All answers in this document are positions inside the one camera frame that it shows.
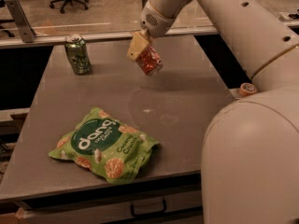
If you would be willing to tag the red coke can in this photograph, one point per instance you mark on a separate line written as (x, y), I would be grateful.
(150, 61)

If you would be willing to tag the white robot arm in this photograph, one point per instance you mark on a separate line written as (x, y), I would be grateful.
(250, 155)

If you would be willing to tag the black drawer handle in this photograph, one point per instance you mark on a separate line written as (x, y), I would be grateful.
(146, 208)

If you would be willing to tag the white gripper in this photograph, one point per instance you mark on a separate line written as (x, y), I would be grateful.
(154, 22)

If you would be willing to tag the left metal bracket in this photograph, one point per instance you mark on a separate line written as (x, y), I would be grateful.
(26, 32)

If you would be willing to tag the green dang chips bag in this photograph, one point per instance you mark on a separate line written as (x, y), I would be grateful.
(107, 147)

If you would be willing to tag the orange tape roll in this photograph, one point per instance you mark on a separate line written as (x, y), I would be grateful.
(247, 89)

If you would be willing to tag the green soda can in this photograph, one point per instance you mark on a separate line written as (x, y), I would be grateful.
(77, 55)

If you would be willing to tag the grey cabinet drawer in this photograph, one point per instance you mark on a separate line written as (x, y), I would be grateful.
(183, 208)

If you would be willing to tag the metal rail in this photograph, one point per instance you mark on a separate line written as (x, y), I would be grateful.
(53, 40)

